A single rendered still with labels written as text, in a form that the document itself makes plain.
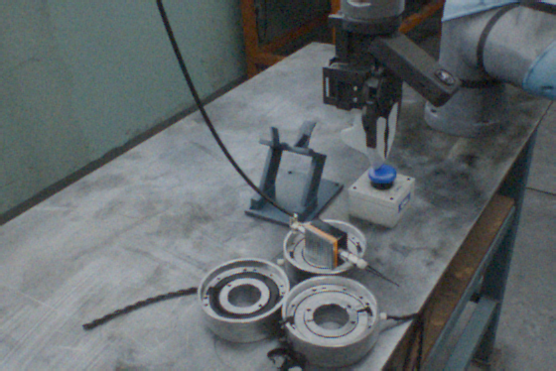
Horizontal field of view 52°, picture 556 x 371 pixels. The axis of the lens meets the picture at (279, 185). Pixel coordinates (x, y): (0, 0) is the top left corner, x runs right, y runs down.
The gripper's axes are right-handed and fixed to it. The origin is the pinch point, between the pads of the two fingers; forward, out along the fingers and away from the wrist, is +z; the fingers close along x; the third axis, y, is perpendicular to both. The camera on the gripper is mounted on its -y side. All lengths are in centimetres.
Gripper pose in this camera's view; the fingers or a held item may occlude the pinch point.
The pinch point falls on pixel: (381, 161)
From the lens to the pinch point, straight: 79.8
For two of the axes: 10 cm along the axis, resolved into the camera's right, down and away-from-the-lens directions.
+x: -5.6, 4.8, -6.8
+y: -8.2, -2.6, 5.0
